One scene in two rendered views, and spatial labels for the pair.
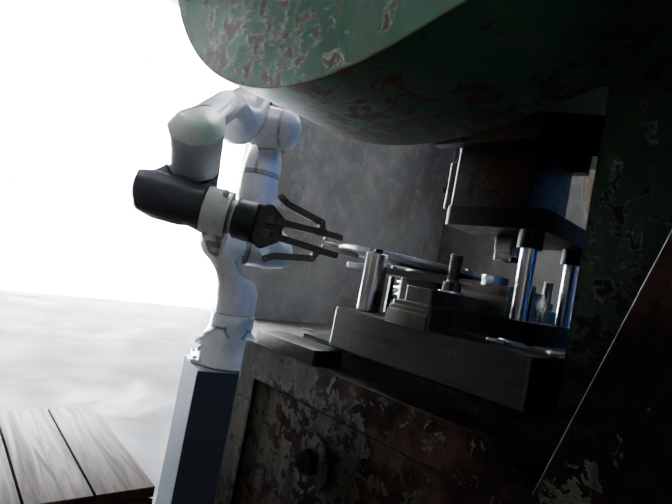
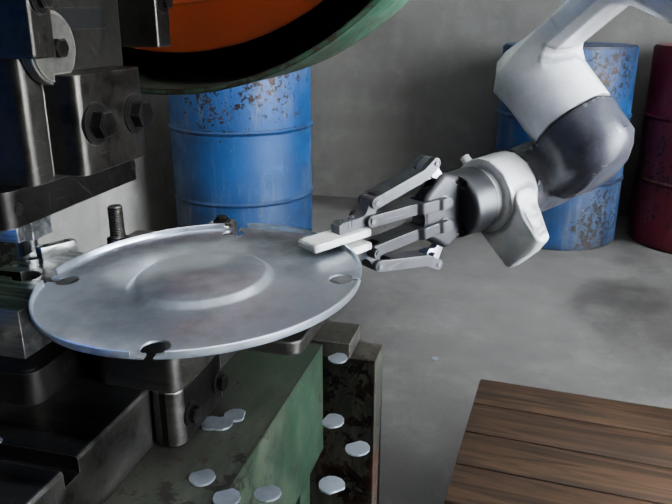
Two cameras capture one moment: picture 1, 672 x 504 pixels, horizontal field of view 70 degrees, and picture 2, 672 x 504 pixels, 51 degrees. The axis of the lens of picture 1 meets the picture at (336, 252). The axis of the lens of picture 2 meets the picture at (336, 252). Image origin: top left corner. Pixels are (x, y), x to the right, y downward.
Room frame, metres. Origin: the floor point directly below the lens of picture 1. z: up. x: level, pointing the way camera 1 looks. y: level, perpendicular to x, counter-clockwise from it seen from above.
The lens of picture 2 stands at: (1.46, -0.35, 1.02)
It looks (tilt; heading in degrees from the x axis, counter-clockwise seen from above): 19 degrees down; 149
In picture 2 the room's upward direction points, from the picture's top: straight up
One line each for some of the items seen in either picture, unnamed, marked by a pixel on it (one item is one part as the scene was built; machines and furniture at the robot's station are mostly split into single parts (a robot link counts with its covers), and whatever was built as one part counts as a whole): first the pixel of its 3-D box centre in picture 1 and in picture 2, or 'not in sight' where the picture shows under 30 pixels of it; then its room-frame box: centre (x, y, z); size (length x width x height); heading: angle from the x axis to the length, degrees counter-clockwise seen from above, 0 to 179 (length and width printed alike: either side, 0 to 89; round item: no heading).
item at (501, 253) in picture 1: (507, 250); (26, 216); (0.77, -0.27, 0.84); 0.05 x 0.03 x 0.04; 134
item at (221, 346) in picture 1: (225, 336); not in sight; (1.36, 0.26, 0.52); 0.22 x 0.19 x 0.14; 27
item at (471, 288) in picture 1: (501, 301); (33, 297); (0.77, -0.28, 0.76); 0.15 x 0.09 x 0.05; 134
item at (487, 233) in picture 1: (518, 237); (9, 192); (0.76, -0.28, 0.86); 0.20 x 0.16 x 0.05; 134
